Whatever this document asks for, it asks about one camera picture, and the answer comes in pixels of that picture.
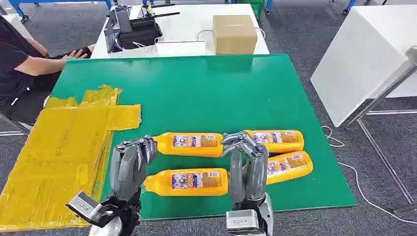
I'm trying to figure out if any green crate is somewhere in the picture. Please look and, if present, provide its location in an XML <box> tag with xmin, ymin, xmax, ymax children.
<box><xmin>236</xmin><ymin>0</ymin><xmax>266</xmax><ymax>19</ymax></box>

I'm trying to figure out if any yellow plastic sheet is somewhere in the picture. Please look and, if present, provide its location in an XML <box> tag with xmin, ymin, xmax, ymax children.
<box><xmin>0</xmin><ymin>85</ymin><xmax>142</xmax><ymax>233</ymax></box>

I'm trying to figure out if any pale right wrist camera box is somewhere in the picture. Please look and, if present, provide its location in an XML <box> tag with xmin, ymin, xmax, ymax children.
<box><xmin>225</xmin><ymin>209</ymin><xmax>261</xmax><ymax>234</ymax></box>

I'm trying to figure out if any steel table frame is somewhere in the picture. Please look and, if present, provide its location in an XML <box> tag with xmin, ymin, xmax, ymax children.
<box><xmin>344</xmin><ymin>45</ymin><xmax>417</xmax><ymax>213</ymax></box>

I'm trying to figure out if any person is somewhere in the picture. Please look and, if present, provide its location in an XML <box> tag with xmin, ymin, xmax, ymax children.
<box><xmin>0</xmin><ymin>14</ymin><xmax>97</xmax><ymax>128</ymax></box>

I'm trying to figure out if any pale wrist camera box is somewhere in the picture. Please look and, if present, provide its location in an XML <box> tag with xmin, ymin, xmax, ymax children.
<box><xmin>225</xmin><ymin>209</ymin><xmax>261</xmax><ymax>234</ymax></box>
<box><xmin>66</xmin><ymin>191</ymin><xmax>109</xmax><ymax>229</ymax></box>

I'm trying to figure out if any person's hand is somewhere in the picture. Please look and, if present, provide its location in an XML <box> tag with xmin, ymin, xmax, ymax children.
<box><xmin>61</xmin><ymin>44</ymin><xmax>96</xmax><ymax>60</ymax></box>

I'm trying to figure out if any flat white box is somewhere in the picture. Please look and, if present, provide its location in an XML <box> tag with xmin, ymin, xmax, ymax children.
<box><xmin>156</xmin><ymin>40</ymin><xmax>207</xmax><ymax>57</ymax></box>

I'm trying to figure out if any orange drink bottle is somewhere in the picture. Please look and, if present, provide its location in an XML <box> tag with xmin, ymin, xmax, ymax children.
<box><xmin>153</xmin><ymin>132</ymin><xmax>225</xmax><ymax>159</ymax></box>
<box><xmin>143</xmin><ymin>168</ymin><xmax>229</xmax><ymax>197</ymax></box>
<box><xmin>266</xmin><ymin>150</ymin><xmax>314</xmax><ymax>186</ymax></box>
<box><xmin>245</xmin><ymin>129</ymin><xmax>305</xmax><ymax>154</ymax></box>

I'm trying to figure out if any brown cardboard box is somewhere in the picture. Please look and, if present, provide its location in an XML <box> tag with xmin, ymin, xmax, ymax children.
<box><xmin>212</xmin><ymin>14</ymin><xmax>258</xmax><ymax>56</ymax></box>

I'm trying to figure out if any white cable on table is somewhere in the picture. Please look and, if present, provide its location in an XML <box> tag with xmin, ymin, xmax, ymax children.
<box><xmin>196</xmin><ymin>29</ymin><xmax>214</xmax><ymax>42</ymax></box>

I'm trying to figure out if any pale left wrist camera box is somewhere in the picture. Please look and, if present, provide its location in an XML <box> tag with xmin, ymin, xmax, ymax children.
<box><xmin>66</xmin><ymin>191</ymin><xmax>109</xmax><ymax>229</ymax></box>

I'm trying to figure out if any black equipment bag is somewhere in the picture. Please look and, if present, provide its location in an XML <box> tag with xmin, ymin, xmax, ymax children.
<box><xmin>104</xmin><ymin>4</ymin><xmax>180</xmax><ymax>54</ymax></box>

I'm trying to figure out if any white table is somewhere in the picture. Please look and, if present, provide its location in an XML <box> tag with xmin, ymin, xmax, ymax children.
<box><xmin>90</xmin><ymin>3</ymin><xmax>270</xmax><ymax>60</ymax></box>

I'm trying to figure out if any white floor cable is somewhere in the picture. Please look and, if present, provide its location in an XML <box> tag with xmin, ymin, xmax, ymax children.
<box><xmin>321</xmin><ymin>125</ymin><xmax>417</xmax><ymax>225</ymax></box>

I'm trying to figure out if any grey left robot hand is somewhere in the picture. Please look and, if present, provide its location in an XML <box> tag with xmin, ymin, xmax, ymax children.
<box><xmin>109</xmin><ymin>135</ymin><xmax>159</xmax><ymax>203</ymax></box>

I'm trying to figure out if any white slanted table panel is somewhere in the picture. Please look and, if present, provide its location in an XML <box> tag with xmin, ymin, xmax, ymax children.
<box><xmin>310</xmin><ymin>4</ymin><xmax>417</xmax><ymax>128</ymax></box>

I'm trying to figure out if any green table mat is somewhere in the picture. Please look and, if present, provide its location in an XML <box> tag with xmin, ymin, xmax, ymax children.
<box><xmin>50</xmin><ymin>54</ymin><xmax>357</xmax><ymax>222</ymax></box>

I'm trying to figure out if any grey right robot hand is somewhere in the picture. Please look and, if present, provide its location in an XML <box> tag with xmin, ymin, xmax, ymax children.
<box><xmin>221</xmin><ymin>130</ymin><xmax>270</xmax><ymax>205</ymax></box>

